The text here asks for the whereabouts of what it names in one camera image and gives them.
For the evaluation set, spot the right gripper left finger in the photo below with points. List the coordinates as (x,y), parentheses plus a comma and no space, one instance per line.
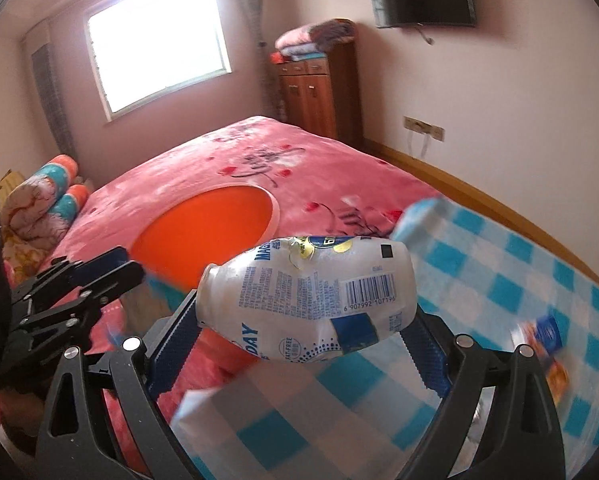
(169,342)

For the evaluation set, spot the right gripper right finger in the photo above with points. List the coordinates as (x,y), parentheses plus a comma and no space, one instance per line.
(429,341)

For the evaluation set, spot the orange blue snack packet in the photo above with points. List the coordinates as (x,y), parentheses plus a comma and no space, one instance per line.
(544,337)

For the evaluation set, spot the white crushed milk bottle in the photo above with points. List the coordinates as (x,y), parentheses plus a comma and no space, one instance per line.
(304,299)

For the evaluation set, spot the rolled colourful quilt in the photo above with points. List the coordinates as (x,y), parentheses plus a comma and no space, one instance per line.
(38,213)

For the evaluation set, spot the blue checkered plastic tablecloth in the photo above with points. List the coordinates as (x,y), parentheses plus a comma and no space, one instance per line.
(361,416)

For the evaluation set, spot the orange plastic bucket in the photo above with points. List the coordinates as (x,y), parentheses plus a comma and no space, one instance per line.
(212,226)

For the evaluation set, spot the pink floral bedspread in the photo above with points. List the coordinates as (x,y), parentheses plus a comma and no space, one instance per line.
(322,187)

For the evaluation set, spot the brown wooden cabinet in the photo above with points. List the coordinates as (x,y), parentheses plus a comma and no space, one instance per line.
(322,95)

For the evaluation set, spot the window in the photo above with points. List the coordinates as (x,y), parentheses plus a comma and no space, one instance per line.
(144,49)

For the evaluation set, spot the folded blankets stack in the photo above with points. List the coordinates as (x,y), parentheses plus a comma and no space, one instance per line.
(316,38)

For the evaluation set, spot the grey checkered curtain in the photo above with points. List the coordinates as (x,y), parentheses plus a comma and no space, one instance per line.
(253,10)

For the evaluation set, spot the wall power outlet strip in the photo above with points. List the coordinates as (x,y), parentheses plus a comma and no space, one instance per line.
(416,125)

